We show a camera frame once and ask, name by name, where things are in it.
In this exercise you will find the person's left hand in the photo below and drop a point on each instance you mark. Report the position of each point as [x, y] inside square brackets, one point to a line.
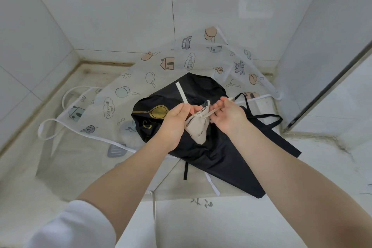
[173, 125]

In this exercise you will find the metal door frame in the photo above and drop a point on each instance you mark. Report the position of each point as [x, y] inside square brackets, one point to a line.
[328, 85]

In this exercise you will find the white sleeve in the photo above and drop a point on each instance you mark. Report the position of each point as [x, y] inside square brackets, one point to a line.
[72, 227]

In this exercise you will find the white apron cartoon print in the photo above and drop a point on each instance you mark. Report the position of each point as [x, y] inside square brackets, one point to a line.
[139, 82]

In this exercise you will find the person's right thumb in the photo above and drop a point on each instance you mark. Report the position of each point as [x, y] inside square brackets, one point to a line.
[215, 110]

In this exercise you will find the black apron gold print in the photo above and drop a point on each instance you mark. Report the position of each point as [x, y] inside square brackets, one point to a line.
[203, 88]

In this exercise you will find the person's right forearm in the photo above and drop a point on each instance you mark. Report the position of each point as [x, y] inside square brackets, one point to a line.
[290, 186]

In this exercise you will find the person's right hand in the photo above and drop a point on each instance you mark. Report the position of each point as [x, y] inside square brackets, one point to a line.
[232, 118]

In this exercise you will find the person's left thumb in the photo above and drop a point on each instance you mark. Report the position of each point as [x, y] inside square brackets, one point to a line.
[196, 109]

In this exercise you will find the person's left forearm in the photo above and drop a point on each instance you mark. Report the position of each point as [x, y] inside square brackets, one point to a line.
[128, 181]

